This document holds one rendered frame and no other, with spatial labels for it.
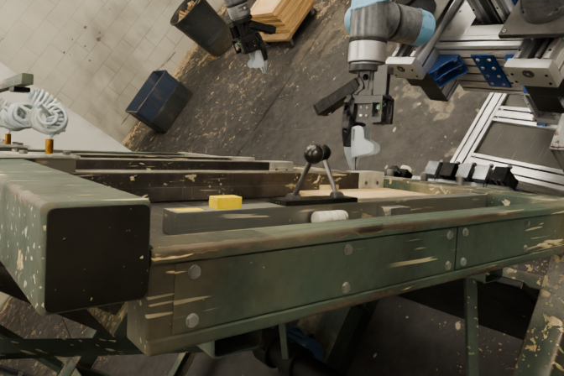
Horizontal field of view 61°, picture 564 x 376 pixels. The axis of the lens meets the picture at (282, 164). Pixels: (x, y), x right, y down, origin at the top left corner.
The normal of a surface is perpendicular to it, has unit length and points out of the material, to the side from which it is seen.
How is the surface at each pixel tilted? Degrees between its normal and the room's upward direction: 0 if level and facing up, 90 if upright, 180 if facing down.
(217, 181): 90
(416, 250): 90
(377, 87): 37
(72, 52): 90
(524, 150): 0
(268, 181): 90
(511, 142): 0
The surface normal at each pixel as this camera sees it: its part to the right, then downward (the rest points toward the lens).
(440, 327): -0.63, -0.54
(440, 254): 0.62, 0.07
